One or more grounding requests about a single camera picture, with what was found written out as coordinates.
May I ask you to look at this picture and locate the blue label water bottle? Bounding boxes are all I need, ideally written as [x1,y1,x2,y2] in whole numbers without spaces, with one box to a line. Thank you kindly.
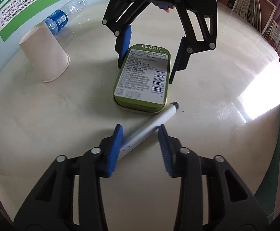
[44,0,87,35]

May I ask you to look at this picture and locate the green metal tin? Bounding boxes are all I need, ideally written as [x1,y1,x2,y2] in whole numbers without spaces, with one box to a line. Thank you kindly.
[113,44,171,114]

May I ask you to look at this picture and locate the white marker pen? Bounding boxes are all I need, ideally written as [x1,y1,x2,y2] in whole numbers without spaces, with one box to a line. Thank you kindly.
[118,102,179,160]

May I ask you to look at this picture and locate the white paper cup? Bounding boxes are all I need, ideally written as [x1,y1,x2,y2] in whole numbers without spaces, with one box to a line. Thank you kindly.
[19,21,70,83]

